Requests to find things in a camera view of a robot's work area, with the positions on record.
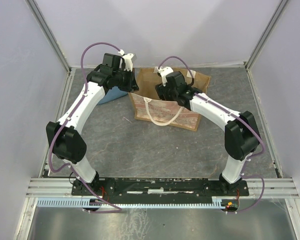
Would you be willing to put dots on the brown canvas tote bag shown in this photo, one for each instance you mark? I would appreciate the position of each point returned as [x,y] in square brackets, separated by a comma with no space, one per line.
[148,107]

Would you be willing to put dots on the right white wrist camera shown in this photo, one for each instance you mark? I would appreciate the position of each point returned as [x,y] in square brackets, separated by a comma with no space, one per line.
[163,72]

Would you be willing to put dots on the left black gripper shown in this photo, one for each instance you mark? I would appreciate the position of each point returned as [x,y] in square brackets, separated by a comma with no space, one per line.
[132,81]

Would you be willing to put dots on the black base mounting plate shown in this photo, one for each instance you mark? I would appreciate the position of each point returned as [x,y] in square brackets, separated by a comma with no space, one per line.
[208,187]

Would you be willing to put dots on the blue cloth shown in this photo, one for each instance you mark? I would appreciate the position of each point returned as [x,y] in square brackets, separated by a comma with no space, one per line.
[111,95]

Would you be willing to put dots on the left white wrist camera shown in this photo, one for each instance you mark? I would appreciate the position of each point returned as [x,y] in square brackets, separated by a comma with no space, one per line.
[127,60]

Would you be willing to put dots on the aluminium frame rail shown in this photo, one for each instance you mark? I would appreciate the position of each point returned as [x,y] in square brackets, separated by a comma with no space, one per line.
[274,188]

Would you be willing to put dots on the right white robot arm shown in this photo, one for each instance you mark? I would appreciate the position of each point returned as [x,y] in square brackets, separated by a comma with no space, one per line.
[241,133]

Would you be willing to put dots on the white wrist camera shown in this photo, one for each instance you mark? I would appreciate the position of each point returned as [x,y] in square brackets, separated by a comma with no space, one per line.
[127,60]
[163,72]

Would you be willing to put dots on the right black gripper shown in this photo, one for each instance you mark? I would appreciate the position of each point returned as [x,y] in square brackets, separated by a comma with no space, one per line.
[160,90]

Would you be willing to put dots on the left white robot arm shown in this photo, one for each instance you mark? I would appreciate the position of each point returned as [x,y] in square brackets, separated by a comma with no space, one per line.
[64,136]

